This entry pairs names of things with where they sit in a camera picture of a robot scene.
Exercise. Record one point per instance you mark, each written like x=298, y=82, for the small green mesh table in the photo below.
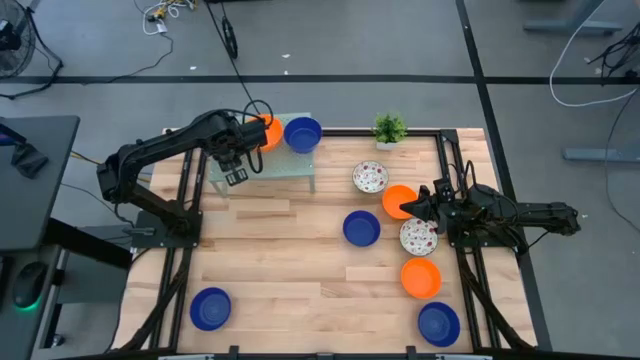
x=285, y=167

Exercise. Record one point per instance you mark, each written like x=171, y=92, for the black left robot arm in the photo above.
x=165, y=144

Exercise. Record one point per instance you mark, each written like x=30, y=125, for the black angular object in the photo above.
x=30, y=160

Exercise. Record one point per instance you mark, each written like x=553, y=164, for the black computer mouse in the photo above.
x=30, y=282

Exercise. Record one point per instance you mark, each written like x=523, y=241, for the black aluminium rig frame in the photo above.
x=350, y=133

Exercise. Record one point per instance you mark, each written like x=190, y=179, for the blue plastic bowl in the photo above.
x=439, y=324
x=302, y=135
x=361, y=228
x=210, y=308

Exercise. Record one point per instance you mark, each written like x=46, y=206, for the green bowl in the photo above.
x=417, y=240
x=370, y=176

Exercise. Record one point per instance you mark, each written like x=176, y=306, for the artificial plant, white pot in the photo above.
x=389, y=129

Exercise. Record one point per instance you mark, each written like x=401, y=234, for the orange plastic bowl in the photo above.
x=421, y=278
x=275, y=135
x=395, y=197

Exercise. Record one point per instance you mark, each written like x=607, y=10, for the grey desk foot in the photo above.
x=575, y=27
x=600, y=155

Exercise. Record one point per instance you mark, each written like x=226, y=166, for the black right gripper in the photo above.
x=447, y=207

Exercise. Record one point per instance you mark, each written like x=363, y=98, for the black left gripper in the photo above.
x=232, y=160

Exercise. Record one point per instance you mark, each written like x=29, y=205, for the black pedestal fan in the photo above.
x=10, y=40

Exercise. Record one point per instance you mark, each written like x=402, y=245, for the black desk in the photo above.
x=40, y=210

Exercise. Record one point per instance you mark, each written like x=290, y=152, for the grey side desk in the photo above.
x=20, y=335

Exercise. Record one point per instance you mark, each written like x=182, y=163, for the white power strip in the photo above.
x=161, y=27

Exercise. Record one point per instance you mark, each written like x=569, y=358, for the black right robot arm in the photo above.
x=550, y=215

